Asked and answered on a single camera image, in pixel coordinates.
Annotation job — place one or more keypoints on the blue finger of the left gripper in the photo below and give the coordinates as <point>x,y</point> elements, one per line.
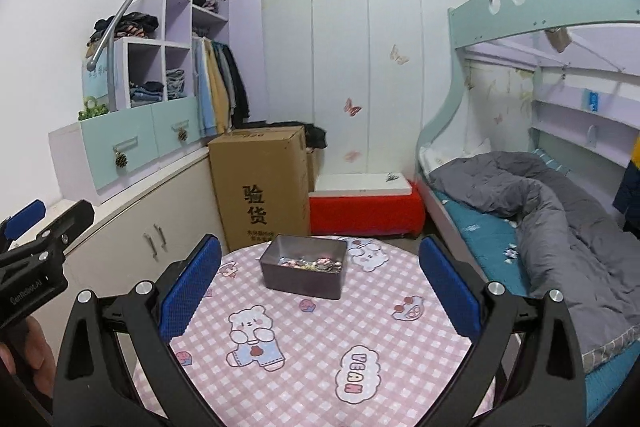
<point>65,229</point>
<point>17,225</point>

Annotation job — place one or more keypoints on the pink checkered cartoon tablecloth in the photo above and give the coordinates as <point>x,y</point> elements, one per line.
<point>378,356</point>

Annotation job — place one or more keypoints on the mint green bunk bed frame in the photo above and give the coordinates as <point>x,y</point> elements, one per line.
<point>557,76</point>

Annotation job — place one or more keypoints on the mint green drawer unit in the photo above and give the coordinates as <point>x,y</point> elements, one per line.
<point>123,142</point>

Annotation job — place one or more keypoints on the lilac stair shelf unit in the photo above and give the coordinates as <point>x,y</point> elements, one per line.
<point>152,57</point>

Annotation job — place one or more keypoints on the red storage bench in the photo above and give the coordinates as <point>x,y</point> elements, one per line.
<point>364,204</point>

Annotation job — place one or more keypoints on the hanging clothes row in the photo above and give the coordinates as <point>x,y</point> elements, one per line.
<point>218,88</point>

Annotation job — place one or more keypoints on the grey duvet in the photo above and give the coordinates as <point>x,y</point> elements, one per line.
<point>566,241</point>

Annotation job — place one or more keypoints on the navy and yellow jacket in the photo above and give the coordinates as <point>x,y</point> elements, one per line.
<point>627,198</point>

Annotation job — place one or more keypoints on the black garment behind box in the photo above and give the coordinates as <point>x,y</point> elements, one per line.
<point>315,137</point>

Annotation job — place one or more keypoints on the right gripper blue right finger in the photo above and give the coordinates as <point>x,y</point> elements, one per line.
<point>523,367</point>

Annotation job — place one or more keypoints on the teal bed sheet mattress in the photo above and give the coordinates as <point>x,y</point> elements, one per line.
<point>492,243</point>

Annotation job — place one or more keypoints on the pink butterfly wall sticker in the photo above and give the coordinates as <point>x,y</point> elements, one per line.
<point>351,109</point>

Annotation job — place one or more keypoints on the tall brown cardboard box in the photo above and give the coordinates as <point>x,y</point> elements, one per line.
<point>260,179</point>

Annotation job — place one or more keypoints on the person's left hand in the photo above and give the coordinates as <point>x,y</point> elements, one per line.
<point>26,342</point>

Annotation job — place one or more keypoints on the beige cabinet with handles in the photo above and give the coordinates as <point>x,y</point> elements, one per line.
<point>140,231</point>

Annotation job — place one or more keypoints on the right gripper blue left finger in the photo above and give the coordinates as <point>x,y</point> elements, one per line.
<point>92,384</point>

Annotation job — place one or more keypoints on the grey metal rectangular box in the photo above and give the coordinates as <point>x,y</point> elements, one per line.
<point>305,266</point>

